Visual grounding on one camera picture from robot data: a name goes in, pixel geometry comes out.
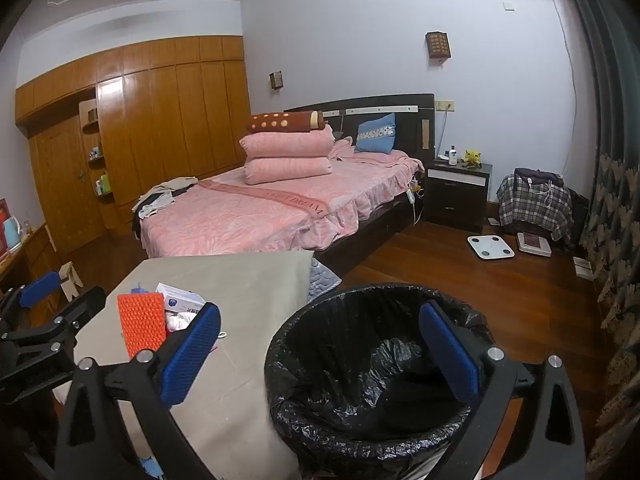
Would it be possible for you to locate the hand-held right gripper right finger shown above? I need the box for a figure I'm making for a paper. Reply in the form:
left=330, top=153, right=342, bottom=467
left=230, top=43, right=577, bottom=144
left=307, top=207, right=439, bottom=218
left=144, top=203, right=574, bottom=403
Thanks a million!
left=419, top=301, right=587, bottom=480

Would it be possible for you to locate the white bathroom scale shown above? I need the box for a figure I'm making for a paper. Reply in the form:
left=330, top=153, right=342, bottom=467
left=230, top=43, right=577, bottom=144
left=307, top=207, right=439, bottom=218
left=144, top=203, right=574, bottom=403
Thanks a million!
left=467, top=234, right=516, bottom=261

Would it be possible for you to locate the wooden side desk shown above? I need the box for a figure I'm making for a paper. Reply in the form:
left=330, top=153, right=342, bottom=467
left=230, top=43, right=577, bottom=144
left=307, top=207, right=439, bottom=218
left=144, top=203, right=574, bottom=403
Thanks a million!
left=0, top=222, right=56, bottom=311

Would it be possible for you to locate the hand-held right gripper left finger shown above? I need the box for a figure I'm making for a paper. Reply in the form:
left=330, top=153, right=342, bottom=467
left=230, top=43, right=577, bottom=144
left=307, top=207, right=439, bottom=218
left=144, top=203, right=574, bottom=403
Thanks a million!
left=52, top=303, right=222, bottom=480

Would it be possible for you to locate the dark wooden bed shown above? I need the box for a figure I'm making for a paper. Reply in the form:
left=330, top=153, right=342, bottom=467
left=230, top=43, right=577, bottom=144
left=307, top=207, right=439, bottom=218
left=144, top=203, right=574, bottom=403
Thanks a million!
left=132, top=93, right=436, bottom=276

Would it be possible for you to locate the dark nightstand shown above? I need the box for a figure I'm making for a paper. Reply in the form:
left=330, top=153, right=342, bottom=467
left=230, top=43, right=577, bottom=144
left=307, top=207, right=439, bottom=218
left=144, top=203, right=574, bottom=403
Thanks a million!
left=422, top=161, right=493, bottom=233

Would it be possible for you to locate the blue pillow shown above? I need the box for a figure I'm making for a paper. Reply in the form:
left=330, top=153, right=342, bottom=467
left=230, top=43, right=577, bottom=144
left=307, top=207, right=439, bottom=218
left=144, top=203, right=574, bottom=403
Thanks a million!
left=354, top=113, right=397, bottom=155

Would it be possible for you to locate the pile of clothes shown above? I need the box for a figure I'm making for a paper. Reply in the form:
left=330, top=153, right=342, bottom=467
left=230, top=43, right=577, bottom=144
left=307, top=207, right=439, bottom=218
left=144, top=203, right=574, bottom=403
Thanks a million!
left=132, top=176, right=199, bottom=221

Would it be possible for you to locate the trash bin with black bag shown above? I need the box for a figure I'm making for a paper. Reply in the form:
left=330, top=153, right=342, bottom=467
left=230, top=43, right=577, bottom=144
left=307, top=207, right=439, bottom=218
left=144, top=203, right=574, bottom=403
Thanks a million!
left=264, top=283, right=501, bottom=480

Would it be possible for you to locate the folded pink quilt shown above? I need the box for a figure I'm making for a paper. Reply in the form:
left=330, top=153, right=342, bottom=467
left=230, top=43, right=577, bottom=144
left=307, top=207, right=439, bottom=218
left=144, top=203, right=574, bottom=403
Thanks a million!
left=239, top=125, right=335, bottom=159
left=243, top=156, right=333, bottom=186

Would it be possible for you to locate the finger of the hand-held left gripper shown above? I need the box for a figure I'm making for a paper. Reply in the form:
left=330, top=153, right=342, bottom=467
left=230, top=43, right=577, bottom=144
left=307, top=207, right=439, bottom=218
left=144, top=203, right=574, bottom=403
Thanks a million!
left=0, top=271, right=61, bottom=327
left=0, top=286, right=107, bottom=361

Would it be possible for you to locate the light blue electric kettle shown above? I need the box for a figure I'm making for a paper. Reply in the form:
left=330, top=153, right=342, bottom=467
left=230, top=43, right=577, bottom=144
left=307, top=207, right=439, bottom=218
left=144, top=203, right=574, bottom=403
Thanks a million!
left=2, top=216, right=23, bottom=251

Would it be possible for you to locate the dark garment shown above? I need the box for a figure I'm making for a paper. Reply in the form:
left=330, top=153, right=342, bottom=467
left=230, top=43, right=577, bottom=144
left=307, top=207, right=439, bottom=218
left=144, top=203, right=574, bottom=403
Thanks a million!
left=514, top=167, right=563, bottom=186

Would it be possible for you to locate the plaid cloth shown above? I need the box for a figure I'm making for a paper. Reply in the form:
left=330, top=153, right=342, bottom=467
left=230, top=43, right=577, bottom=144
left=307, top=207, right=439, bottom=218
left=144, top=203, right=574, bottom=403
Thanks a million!
left=497, top=172, right=573, bottom=241

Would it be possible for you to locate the square scale with dark centre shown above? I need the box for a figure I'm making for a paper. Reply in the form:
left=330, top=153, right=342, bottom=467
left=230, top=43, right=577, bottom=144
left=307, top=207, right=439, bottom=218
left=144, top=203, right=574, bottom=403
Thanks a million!
left=516, top=232, right=552, bottom=257

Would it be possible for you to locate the patterned dark curtain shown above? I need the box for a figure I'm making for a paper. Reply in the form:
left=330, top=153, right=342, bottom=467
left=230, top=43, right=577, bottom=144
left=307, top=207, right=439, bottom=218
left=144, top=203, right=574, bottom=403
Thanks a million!
left=550, top=0, right=640, bottom=480

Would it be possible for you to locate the pink bedspread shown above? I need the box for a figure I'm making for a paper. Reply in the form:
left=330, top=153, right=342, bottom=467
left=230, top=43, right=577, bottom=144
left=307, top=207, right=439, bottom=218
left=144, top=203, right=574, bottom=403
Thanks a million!
left=140, top=147, right=426, bottom=261

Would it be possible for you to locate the white printed carton box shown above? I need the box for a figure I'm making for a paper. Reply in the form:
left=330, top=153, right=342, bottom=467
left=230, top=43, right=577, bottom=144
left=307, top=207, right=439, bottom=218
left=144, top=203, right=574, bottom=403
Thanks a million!
left=155, top=282, right=207, bottom=318

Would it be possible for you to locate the brown dotted bolster pillow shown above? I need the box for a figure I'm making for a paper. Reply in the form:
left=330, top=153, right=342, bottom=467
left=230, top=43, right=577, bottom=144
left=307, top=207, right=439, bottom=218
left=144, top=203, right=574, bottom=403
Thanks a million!
left=245, top=110, right=328, bottom=133

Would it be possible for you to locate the wooden wardrobe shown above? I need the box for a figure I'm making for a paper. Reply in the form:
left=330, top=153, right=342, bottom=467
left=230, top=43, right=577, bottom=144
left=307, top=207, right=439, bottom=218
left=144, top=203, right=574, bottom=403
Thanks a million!
left=15, top=35, right=251, bottom=256

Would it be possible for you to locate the blue plastic wrapper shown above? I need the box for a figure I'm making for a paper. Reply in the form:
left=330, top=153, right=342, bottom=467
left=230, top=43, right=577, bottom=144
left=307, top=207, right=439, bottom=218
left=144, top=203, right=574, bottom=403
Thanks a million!
left=139, top=457, right=166, bottom=480

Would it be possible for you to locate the small wooden stool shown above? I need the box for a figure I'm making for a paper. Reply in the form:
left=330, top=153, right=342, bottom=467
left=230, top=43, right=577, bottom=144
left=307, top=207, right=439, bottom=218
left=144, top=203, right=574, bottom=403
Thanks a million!
left=59, top=261, right=85, bottom=303

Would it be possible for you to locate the orange foam mesh net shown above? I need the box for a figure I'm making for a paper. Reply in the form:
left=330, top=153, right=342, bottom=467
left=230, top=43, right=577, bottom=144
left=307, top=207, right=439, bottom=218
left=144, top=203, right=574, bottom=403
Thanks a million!
left=117, top=292, right=166, bottom=360

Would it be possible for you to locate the grey quilted mat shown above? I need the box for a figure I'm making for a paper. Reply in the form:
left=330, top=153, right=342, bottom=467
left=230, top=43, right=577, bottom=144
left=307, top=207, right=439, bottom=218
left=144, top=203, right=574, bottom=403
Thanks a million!
left=306, top=259, right=342, bottom=306

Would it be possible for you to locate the white tissue ball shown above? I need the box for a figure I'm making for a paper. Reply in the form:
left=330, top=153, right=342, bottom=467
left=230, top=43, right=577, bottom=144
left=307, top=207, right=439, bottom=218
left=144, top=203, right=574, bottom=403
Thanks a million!
left=164, top=310, right=201, bottom=333

